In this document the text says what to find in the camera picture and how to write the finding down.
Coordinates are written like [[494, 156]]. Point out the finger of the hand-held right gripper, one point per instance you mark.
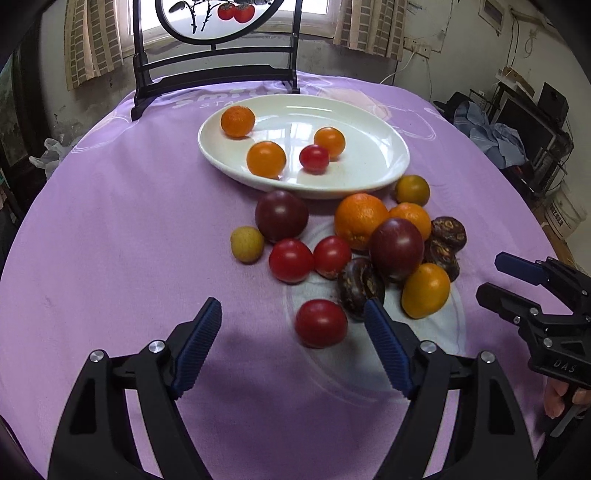
[[519, 268], [503, 302]]

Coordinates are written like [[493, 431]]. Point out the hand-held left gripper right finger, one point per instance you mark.
[[385, 341]]

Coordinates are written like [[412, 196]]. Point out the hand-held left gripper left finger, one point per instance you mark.
[[203, 341]]

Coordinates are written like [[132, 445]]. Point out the oval orange yellow tomato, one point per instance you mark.
[[425, 290]]

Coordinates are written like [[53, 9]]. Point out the dark purple tomato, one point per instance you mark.
[[281, 215], [396, 249]]

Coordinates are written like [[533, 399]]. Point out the small yellow longan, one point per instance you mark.
[[247, 244]]

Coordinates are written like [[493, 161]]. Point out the bumpy orange mandarin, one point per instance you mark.
[[238, 121], [412, 218]]

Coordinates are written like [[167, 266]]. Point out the large orange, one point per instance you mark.
[[360, 219]]

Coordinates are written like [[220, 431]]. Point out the white oval plate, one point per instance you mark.
[[364, 138]]

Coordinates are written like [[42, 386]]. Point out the person's right hand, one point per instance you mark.
[[554, 398]]

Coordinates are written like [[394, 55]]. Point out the white bucket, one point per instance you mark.
[[565, 214]]

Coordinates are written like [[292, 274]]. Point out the metal rack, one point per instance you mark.
[[561, 157]]

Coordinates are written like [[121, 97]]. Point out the blue clothes pile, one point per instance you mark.
[[498, 138]]

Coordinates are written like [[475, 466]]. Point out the greenish orange fruit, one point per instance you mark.
[[412, 189]]

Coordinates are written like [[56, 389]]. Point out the purple tablecloth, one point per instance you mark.
[[115, 230]]

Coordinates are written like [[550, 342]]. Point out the black monitor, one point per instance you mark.
[[526, 122]]

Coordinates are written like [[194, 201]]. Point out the black speaker box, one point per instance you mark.
[[553, 100]]

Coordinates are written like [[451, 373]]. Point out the dark cloth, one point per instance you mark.
[[450, 105]]

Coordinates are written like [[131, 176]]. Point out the smooth round orange fruit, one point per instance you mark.
[[266, 159]]

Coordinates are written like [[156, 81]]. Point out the small red cherry tomato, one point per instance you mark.
[[314, 158]]

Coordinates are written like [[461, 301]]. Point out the small smooth orange fruit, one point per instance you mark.
[[329, 141]]

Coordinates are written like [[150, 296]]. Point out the white plastic bag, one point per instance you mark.
[[51, 154]]

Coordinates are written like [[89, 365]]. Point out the brick pattern curtain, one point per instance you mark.
[[92, 41], [369, 27]]

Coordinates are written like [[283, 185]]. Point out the window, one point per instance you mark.
[[318, 14]]

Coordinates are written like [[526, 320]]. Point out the white wall socket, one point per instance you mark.
[[418, 47]]

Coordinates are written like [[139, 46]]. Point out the white wall fuse box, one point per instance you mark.
[[490, 16]]

